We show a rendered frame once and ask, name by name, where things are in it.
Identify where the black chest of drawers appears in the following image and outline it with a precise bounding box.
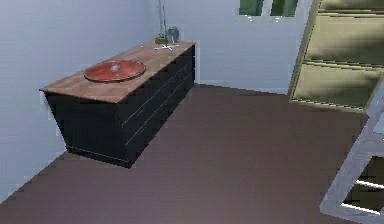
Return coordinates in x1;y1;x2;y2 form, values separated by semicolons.
39;39;197;169

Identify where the white cross-shaped object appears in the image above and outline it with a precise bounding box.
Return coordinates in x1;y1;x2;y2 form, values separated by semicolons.
153;43;180;52

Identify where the grey mug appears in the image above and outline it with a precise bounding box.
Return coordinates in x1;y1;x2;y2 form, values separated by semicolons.
166;26;180;44

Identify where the green window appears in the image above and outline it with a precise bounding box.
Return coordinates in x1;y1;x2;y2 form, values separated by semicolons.
238;0;300;18

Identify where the olive wooden shelf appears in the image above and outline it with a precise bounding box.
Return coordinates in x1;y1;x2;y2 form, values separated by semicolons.
288;0;384;114

